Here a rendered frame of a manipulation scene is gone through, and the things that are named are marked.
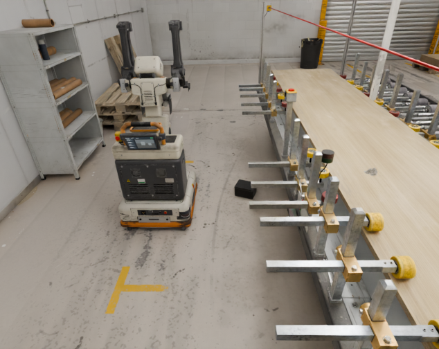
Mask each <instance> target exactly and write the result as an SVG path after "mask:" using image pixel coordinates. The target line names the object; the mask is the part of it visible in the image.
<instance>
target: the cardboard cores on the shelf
mask: <svg viewBox="0 0 439 349"><path fill-rule="evenodd" d="M46 48H47V51H48V54H49V56H50V55H53V54H56V52H57V51H56V48H55V47H54V46H49V47H46ZM49 84H50V86H51V90H52V92H53V96H54V99H55V100H56V99H58V98H59V97H61V96H63V95H64V94H66V93H68V92H70V91H71V90H73V89H75V88H76V87H78V86H80V85H81V84H82V81H81V79H76V78H75V77H72V78H69V79H68V80H67V79H66V78H62V79H60V80H58V79H57V78H56V79H54V80H51V81H49ZM81 113H82V110H81V108H77V109H76V110H75V111H74V112H73V111H72V110H70V109H69V108H65V109H63V110H62V111H61V112H59V114H60V118H61V120H62V124H63V127H64V128H66V127H67V126H68V125H69V124H70V123H72V122H73V121H74V120H75V119H76V118H77V117H78V116H79V115H80V114H81Z"/></svg>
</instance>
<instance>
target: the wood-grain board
mask: <svg viewBox="0 0 439 349"><path fill-rule="evenodd" d="M271 73H272V74H273V75H274V76H275V77H276V81H277V82H278V86H279V87H281V88H282V92H283V94H284V93H285V90H286V89H295V90H296V91H297V97H296V102H293V107H292V111H293V112H294V114H295V116H296V117H297V118H299V119H300V124H301V127H302V128H303V130H304V132H305V134H307V135H308V136H309V138H310V143H311V144H312V147H313V148H314V149H316V150H318V151H320V152H322V150H332V151H334V159H333V162H332V163H328V164H327V166H326V168H327V169H328V170H329V171H330V172H329V177H337V178H338V179H339V181H340V182H339V188H338V191H337V192H338V193H339V195H340V197H341V198H342V200H343V202H344V204H345V205H346V208H347V209H348V211H349V213H350V212H351V209H352V208H362V209H363V210H364V212H365V213H381V214H382V216H383V218H384V228H383V230H382V231H367V230H366V229H365V227H364V226H363V227H362V229H361V235H362V236H363V238H364V240H365V242H366V244H367V245H368V248H369V249H370V251H371V253H372V254H373V256H374V258H375V260H390V258H391V257H392V256H410V257H411V258H412V259H413V260H414V262H415V265H416V275H415V277H414V278H395V277H394V276H393V275H392V273H383V274H384V276H385V278H386V279H387V280H392V281H393V282H394V284H395V286H396V287H397V293H396V295H395V296H396V298H397V299H398V301H399V303H400V305H401V306H402V309H403V310H404V312H405V314H406V316H407V317H408V319H409V321H410V323H411V325H428V322H429V321H430V320H431V319H439V149H438V148H436V147H435V146H434V145H432V144H431V143H430V142H428V141H427V140H426V139H424V138H423V137H421V136H420V135H419V134H418V133H416V132H414V131H413V130H412V129H411V128H410V127H408V126H407V125H405V124H404V123H403V122H402V121H400V120H399V119H397V118H396V117H394V116H393V115H392V114H390V113H389V112H388V111H386V110H385V109H384V108H383V107H381V106H380V105H378V104H377V103H376V102H374V101H373V100H371V99H370V98H369V97H368V96H366V95H365V94H364V93H362V92H361V91H360V90H358V89H357V88H355V87H354V86H352V85H351V84H350V83H349V82H347V81H346V80H344V79H343V78H342V77H341V76H340V75H338V74H337V73H335V72H334V71H333V70H331V69H293V70H271ZM369 168H376V169H377V175H376V176H371V175H370V174H366V173H365V172H364V171H367V170H368V169H369Z"/></svg>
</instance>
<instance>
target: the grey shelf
mask: <svg viewBox="0 0 439 349"><path fill-rule="evenodd" d="M72 28H73V29H72ZM73 33H74V34H73ZM44 38H45V39H44ZM38 39H44V42H45V44H46V45H47V46H46V47H49V46H54V47H55V48H56V51H57V52H56V54H53V55H50V56H49V57H50V59H49V60H43V58H41V56H40V54H39V50H38V49H39V44H38V41H37V40H38ZM45 40H46V41H45ZM75 41H76V42H75ZM76 44H77V45H76ZM80 60H81V61H80ZM53 67H54V68H53ZM54 69H55V70H54ZM83 70H84V71H83ZM56 76H57V77H56ZM72 77H75V78H76V79H81V81H82V84H81V85H80V86H78V87H76V88H75V89H73V90H71V91H70V92H68V93H66V94H64V95H63V96H61V97H59V98H58V99H56V100H55V99H54V96H53V92H52V90H51V86H50V84H49V81H51V80H54V79H56V78H57V79H58V80H60V79H62V78H66V79H67V80H68V79H69V78H72ZM0 78H1V81H2V83H3V85H4V88H5V90H6V93H7V95H8V97H9V100H10V103H11V105H12V108H13V110H14V112H15V115H16V117H17V120H18V122H19V125H20V127H21V130H22V132H23V134H24V137H25V139H26V142H27V144H28V147H29V149H30V152H31V154H32V156H33V159H34V161H35V164H36V166H37V169H38V171H39V174H40V177H41V180H46V177H44V175H56V174H73V173H74V175H75V180H79V179H80V175H79V173H78V169H79V168H80V166H81V165H82V163H83V162H84V161H85V160H86V159H87V158H88V157H89V156H90V155H91V153H92V152H93V151H94V150H95V149H96V148H97V147H98V146H99V144H100V143H101V142H102V146H103V147H105V146H106V145H105V141H104V138H103V135H102V130H101V126H100V121H99V118H98V113H97V111H96V106H95V102H94V99H93V94H92V91H91V86H90V83H89V78H88V75H87V70H86V67H85V64H84V59H83V56H82V51H81V48H80V43H79V39H78V34H77V31H76V28H75V24H55V26H54V27H43V28H24V27H23V28H16V29H12V30H4V31H0ZM85 78H86V79H85ZM86 81H87V82H86ZM44 87H45V88H44ZM45 89H46V90H45ZM88 89H89V90H88ZM89 94H90V95H89ZM90 97H91V98H90ZM65 105H66V106H65ZM64 108H69V109H70V110H72V111H73V112H74V111H75V110H76V109H77V108H81V110H82V113H81V114H80V115H79V116H78V117H77V118H76V119H75V120H74V121H73V122H72V123H70V124H69V125H68V126H67V127H66V128H64V127H63V124H62V120H61V118H60V114H59V112H61V111H62V110H63V109H64ZM95 116H96V117H95ZM98 129H99V130H98ZM99 132H100V133H99ZM27 135H28V136H27ZM74 135H75V136H74Z"/></svg>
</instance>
